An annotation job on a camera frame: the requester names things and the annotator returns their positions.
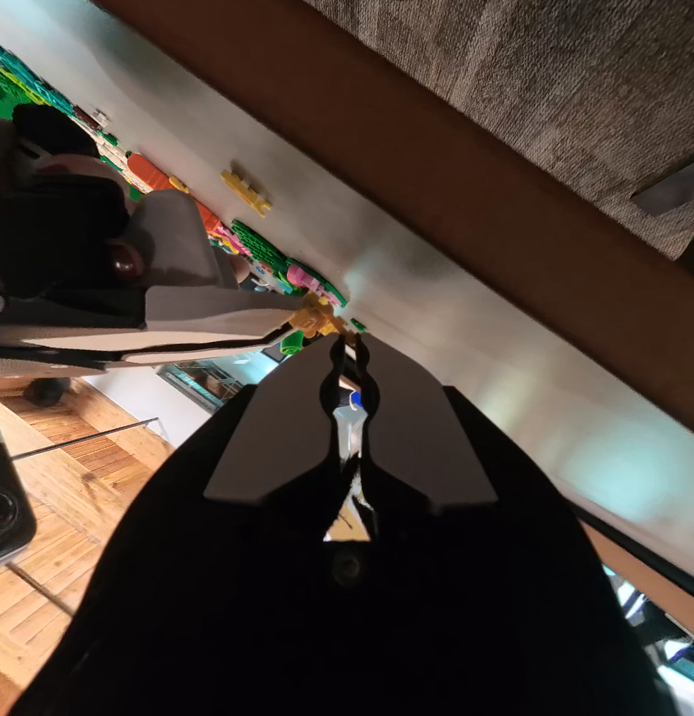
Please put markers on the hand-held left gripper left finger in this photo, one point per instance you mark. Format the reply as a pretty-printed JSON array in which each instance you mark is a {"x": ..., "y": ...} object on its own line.
[{"x": 280, "y": 436}]

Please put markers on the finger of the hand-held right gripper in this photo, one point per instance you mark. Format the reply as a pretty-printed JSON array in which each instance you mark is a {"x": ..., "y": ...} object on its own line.
[
  {"x": 224, "y": 310},
  {"x": 213, "y": 355}
]

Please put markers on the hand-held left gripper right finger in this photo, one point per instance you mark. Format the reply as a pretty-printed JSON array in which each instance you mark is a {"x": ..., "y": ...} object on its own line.
[{"x": 419, "y": 436}]

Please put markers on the yellow brick flower assembly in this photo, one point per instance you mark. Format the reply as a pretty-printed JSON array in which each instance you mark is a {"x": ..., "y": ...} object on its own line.
[{"x": 319, "y": 319}]

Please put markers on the grey desk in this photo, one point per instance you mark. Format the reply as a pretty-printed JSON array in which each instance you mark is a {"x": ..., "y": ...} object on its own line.
[{"x": 464, "y": 335}]

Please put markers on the person's right hand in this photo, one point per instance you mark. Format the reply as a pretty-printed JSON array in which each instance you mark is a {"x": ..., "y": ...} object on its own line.
[{"x": 126, "y": 262}]

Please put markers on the green brick plant model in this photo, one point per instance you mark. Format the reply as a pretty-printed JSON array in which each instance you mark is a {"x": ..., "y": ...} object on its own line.
[{"x": 280, "y": 268}]

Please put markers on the yellow toothed brick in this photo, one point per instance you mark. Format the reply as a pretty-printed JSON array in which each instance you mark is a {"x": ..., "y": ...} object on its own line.
[{"x": 246, "y": 193}]

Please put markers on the orange curved brick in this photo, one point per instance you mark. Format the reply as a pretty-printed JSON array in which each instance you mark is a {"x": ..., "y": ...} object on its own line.
[{"x": 173, "y": 184}]

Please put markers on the small yellow brick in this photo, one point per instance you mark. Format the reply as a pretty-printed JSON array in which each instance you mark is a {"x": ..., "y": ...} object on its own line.
[{"x": 178, "y": 184}]

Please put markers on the pile of mixed bricks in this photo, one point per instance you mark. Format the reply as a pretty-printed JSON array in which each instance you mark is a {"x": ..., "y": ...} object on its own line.
[{"x": 22, "y": 84}]

